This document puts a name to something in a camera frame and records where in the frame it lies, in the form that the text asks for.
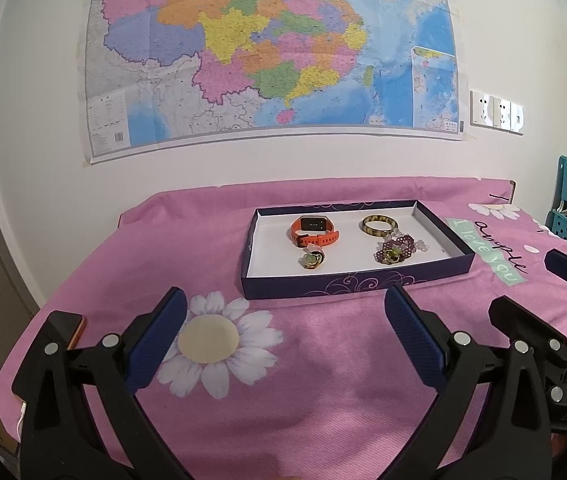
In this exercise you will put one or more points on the colourful wall map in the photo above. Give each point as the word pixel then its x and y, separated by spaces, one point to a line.
pixel 263 60

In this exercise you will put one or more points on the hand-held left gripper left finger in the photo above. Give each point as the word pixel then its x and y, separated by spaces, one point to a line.
pixel 163 330

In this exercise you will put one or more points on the brown mottled bangle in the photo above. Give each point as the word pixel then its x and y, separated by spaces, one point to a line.
pixel 376 232

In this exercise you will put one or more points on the orange smartwatch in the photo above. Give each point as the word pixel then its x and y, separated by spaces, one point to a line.
pixel 313 222

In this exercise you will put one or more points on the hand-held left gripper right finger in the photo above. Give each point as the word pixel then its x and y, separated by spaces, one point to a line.
pixel 413 340

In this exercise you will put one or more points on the white wall socket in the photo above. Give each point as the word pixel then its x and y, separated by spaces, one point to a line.
pixel 499 112
pixel 479 108

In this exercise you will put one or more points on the pink floral blanket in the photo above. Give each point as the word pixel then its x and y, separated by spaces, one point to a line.
pixel 313 360

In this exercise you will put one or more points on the navy floral jewelry box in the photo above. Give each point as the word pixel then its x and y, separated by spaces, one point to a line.
pixel 273 255

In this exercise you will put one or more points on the phone with orange case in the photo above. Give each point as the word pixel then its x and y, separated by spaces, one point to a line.
pixel 65 325

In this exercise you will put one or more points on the white wall switch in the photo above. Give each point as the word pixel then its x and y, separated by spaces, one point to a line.
pixel 517 118

